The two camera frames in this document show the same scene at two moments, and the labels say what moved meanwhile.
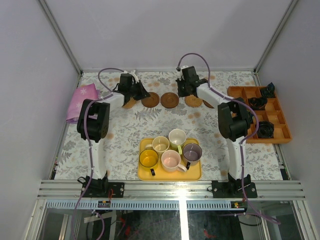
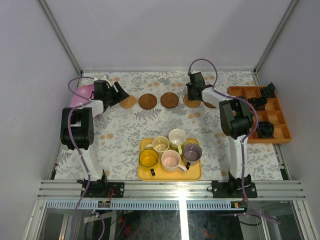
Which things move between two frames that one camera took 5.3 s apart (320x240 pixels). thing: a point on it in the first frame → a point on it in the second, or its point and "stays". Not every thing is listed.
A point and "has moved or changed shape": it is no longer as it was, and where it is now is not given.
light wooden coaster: (130, 104) stays
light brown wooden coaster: (192, 101) stays
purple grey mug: (192, 153) stays
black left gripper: (137, 88) → (116, 91)
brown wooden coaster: (207, 104) stays
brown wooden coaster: (150, 101) has moved or changed shape
